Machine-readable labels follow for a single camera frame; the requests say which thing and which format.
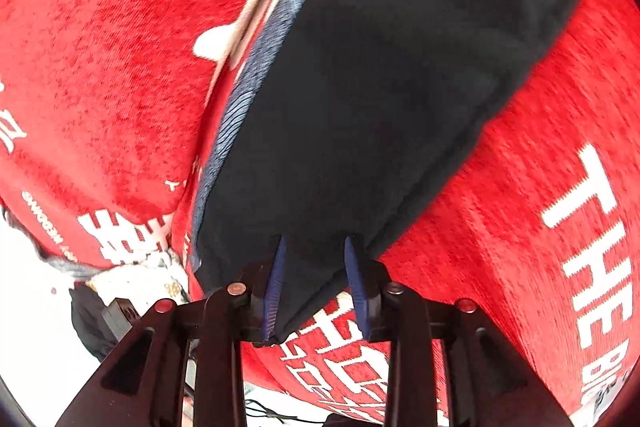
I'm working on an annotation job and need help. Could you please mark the black pants with patterned waistband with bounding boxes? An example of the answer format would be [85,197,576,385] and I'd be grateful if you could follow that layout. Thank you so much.
[187,0,598,348]

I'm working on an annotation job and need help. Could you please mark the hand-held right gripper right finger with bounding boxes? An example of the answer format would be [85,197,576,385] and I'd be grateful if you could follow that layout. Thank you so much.
[344,234,576,427]

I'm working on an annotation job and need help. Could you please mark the red printed sofa cover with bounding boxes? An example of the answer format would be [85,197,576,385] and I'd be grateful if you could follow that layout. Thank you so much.
[0,0,640,427]

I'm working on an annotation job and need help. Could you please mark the thin black cable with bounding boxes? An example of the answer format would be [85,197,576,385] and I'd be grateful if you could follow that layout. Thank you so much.
[245,399,326,425]

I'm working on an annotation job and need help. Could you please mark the white floral cloth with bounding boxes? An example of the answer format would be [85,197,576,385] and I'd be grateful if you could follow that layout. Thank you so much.
[75,252,193,305]

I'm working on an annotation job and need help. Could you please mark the black power adapter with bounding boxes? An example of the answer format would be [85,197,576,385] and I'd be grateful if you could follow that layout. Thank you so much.
[102,297,138,340]

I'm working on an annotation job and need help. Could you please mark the dark cloth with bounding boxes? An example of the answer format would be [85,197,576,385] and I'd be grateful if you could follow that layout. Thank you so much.
[70,284,121,360]

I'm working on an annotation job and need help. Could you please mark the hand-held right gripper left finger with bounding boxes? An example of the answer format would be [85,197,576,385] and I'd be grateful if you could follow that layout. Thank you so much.
[55,234,288,427]

